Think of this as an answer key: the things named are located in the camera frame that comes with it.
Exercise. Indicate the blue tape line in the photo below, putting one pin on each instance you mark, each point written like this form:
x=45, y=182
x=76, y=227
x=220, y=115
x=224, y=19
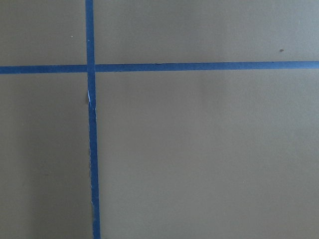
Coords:
x=92, y=149
x=199, y=66

